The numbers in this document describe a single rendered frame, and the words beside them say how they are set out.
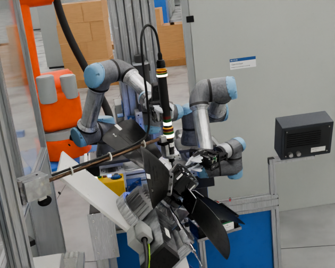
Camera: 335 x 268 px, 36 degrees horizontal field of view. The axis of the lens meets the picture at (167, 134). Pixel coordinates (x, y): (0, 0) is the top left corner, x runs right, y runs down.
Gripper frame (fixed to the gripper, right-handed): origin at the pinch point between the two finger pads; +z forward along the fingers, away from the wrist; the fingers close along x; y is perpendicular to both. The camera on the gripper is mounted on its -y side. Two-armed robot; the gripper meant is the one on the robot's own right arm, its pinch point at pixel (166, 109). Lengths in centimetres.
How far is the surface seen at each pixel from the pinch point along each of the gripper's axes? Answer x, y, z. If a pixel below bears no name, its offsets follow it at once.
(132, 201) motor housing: 20.9, 32.2, 8.7
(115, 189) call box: 21, 44, -37
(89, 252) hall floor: 30, 146, -171
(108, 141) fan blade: 24.9, 8.8, -1.1
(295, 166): -144, 109, -159
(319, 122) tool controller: -80, 25, -18
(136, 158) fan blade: 15.2, 17.1, 2.1
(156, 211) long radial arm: 13.9, 34.0, 18.9
